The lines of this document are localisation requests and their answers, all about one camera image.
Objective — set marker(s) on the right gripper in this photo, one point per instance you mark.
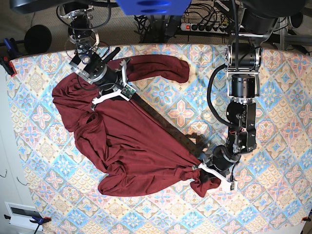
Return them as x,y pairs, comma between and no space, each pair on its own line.
96,72

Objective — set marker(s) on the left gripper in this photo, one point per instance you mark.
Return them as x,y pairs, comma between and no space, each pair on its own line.
220,160

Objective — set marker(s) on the dark red t-shirt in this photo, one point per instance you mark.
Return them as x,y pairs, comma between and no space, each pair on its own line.
122,140

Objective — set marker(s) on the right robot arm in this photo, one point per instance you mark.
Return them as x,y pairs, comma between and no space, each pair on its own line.
81,31

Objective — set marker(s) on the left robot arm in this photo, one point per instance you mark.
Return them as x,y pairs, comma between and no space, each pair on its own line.
243,59

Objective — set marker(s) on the patterned tile tablecloth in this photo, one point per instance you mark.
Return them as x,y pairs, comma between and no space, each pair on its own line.
274,181

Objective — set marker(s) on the blue orange clamp upper left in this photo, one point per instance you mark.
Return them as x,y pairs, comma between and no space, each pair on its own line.
12,51

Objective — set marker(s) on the blue orange clamp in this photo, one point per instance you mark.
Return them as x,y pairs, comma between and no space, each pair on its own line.
40,220
12,51

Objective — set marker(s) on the orange clamp lower right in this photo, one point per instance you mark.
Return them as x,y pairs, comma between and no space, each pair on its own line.
306,219

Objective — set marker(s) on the white power strip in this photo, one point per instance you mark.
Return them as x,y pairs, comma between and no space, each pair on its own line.
205,28

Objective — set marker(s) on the blue orange clamp lower left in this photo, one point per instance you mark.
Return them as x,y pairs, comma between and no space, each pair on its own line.
40,220

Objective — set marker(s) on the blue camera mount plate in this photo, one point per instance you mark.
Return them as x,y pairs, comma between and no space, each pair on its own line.
154,7

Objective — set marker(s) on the white wall outlet box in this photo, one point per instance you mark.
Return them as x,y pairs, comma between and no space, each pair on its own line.
20,215

